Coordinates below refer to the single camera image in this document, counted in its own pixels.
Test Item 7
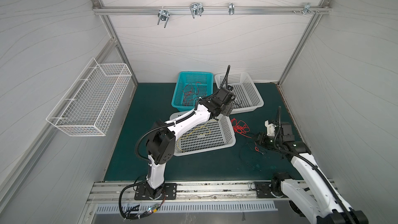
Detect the yellow wire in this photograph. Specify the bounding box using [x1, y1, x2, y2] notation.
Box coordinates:
[175, 121, 215, 153]

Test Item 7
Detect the red wire bundle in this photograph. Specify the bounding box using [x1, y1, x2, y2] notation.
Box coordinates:
[231, 118, 262, 153]

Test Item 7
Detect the black wire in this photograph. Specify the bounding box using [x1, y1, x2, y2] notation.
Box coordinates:
[238, 141, 265, 172]

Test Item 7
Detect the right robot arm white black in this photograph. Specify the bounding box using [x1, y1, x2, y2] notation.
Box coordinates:
[255, 109, 369, 224]

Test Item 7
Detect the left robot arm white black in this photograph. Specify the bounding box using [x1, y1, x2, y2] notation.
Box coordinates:
[134, 65, 236, 192]

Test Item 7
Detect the small white plastic basket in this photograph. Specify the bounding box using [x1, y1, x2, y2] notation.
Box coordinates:
[227, 72, 264, 115]

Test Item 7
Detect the large white plastic basket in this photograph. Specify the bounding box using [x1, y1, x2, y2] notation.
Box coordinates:
[174, 115, 236, 157]

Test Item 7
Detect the teal plastic basket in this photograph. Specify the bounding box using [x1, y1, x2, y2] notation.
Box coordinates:
[171, 72, 214, 112]

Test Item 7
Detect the metal U-bolt clamp middle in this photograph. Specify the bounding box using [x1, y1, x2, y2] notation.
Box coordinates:
[189, 2, 204, 19]

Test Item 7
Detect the metal u-bolt clamp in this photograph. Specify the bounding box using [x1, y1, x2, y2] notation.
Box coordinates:
[157, 9, 170, 28]
[189, 2, 204, 19]

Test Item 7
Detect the metal U-bolt clamp left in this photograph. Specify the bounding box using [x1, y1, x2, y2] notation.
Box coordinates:
[157, 9, 170, 28]

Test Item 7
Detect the metal bolt clamp right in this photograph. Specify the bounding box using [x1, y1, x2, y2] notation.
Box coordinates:
[292, 3, 320, 16]

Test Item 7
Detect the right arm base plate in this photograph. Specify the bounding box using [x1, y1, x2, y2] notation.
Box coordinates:
[249, 181, 288, 199]

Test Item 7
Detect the metal bracket on rail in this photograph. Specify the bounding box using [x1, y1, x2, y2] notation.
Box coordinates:
[229, 3, 235, 16]

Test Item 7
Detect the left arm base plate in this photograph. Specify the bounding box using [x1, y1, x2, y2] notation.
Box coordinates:
[134, 183, 177, 201]

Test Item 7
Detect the horizontal aluminium rail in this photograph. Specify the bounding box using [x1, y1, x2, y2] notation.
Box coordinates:
[93, 5, 332, 16]

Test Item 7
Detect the white slotted cable duct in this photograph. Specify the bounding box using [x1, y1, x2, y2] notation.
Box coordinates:
[95, 200, 278, 214]

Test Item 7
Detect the white wire wall basket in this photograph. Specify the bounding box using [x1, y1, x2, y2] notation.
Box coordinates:
[46, 58, 132, 137]

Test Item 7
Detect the left base cable bundle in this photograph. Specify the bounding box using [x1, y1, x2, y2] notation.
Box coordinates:
[118, 178, 167, 220]

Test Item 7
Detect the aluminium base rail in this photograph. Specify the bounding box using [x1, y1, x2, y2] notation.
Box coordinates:
[86, 178, 342, 204]

